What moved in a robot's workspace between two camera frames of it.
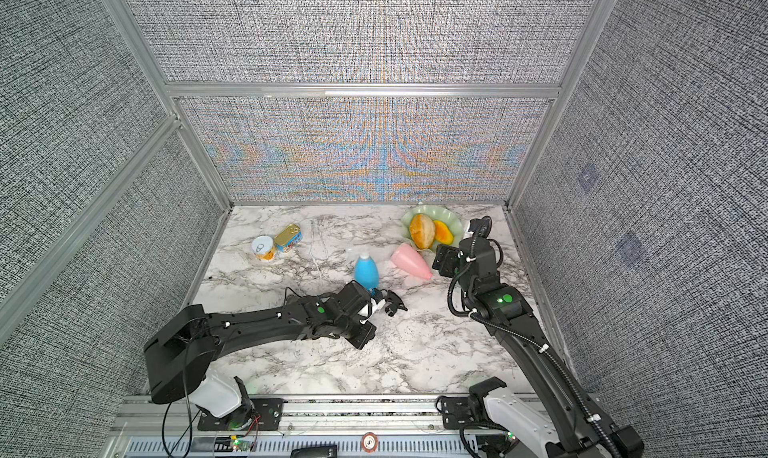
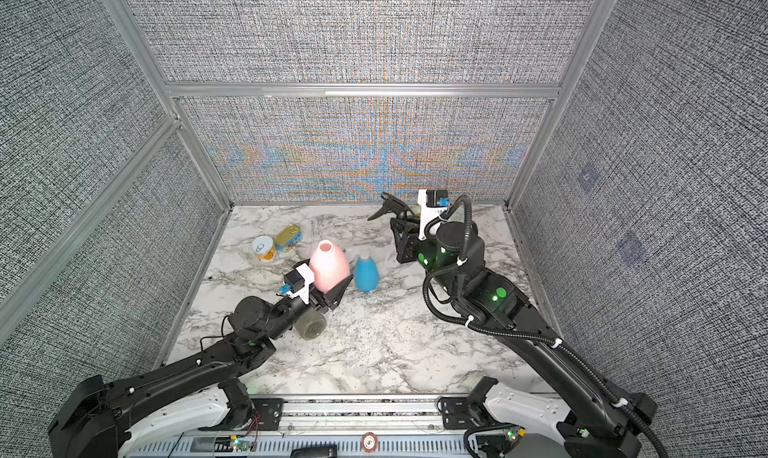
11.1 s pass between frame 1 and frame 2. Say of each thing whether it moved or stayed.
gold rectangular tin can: stayed
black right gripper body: moved
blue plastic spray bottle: stayed
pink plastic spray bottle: moved
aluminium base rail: stayed
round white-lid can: stayed
